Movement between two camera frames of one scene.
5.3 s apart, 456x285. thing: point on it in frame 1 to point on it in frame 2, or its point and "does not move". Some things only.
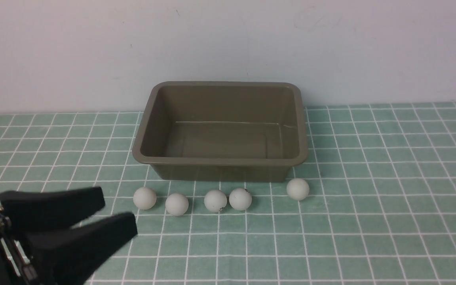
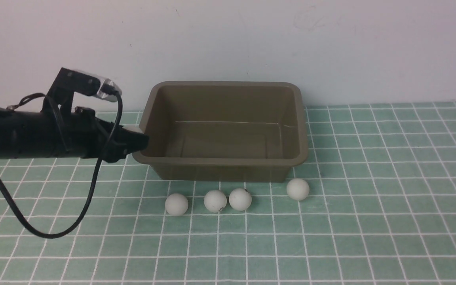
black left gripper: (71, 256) to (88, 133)
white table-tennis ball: (297, 189) does not move
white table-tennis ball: (215, 201) does not move
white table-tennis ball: (177, 204) does not move
